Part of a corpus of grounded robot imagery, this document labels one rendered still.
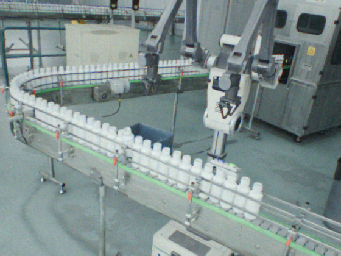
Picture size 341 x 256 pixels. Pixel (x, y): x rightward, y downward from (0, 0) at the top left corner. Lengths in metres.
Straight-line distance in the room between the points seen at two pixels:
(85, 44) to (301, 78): 3.28
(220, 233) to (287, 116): 3.84
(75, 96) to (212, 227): 2.01
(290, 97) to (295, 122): 0.37
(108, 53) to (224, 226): 4.66
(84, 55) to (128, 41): 0.84
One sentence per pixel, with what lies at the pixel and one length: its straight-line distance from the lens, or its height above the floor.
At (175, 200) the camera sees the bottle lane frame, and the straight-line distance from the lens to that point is 1.65.
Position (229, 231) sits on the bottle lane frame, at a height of 0.91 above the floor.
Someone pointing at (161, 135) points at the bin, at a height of 0.91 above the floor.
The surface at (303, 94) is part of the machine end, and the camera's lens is 5.10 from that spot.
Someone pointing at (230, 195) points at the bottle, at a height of 1.07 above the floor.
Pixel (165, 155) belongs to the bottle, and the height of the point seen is 1.14.
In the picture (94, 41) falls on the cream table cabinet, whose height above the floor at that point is 1.00.
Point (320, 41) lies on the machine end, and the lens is 4.97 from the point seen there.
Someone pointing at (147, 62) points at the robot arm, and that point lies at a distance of 1.68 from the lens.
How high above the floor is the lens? 1.87
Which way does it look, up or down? 26 degrees down
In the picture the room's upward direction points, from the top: 6 degrees clockwise
